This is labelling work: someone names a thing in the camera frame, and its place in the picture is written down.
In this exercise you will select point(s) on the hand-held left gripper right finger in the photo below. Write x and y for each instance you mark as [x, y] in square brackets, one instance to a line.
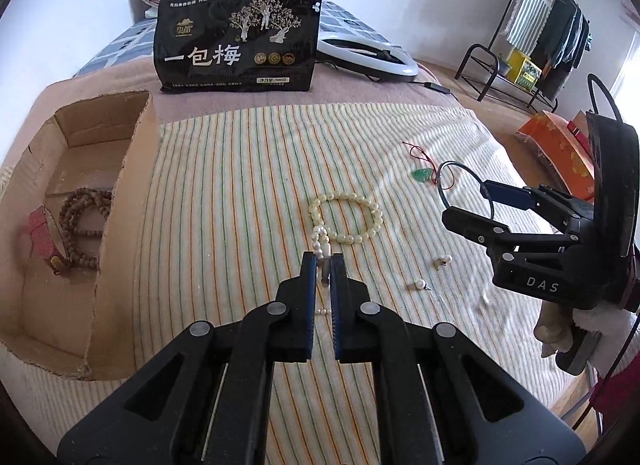
[335, 285]

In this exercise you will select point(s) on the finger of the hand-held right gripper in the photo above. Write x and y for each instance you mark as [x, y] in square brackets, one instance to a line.
[502, 193]
[470, 225]

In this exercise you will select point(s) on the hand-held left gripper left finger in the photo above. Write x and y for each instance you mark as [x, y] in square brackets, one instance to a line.
[311, 275]

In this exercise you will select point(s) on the black thin bangle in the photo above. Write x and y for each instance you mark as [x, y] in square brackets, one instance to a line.
[479, 177]

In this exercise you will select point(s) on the cardboard box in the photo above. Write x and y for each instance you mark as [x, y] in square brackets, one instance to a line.
[125, 225]

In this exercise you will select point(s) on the person's right hand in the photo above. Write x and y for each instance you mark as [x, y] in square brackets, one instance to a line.
[552, 327]

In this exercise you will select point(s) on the pearl earring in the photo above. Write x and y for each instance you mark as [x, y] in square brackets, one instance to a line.
[419, 285]
[446, 260]

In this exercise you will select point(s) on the orange floral gift bag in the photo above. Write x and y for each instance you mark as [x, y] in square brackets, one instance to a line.
[562, 145]

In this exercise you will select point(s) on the yellow box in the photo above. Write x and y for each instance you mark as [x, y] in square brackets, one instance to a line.
[522, 70]

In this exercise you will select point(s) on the black metal clothes rack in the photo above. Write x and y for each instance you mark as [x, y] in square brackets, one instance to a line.
[480, 62]

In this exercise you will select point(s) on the dark hanging clothes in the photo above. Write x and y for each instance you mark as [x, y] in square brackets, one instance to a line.
[565, 35]

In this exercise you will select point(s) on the red cloth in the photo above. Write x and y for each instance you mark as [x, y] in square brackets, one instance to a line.
[615, 385]

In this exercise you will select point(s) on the black snack bag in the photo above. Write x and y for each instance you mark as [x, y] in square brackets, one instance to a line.
[235, 45]

